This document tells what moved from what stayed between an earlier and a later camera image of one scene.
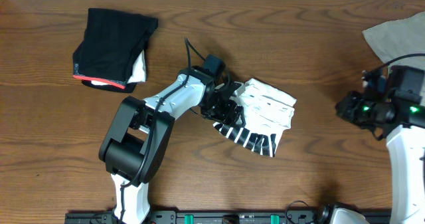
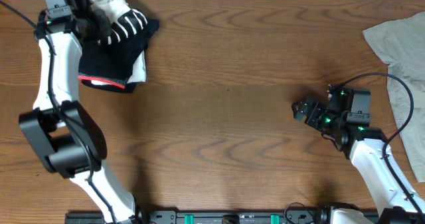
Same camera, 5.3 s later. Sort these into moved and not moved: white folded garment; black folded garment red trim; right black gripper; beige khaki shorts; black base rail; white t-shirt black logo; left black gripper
Moved: right black gripper; white t-shirt black logo; left black gripper
Not moved: white folded garment; beige khaki shorts; black base rail; black folded garment red trim
